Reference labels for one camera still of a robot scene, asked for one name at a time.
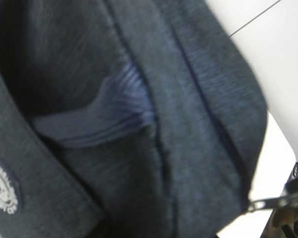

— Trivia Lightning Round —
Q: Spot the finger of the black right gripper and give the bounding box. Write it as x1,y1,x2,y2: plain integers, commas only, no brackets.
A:
260,180,298,238

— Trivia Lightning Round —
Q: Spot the silver zipper pull ring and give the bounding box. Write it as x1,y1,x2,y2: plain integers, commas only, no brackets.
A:
247,193,298,213

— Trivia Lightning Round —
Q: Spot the dark blue lunch bag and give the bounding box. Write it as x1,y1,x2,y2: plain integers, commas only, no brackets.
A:
0,0,267,238

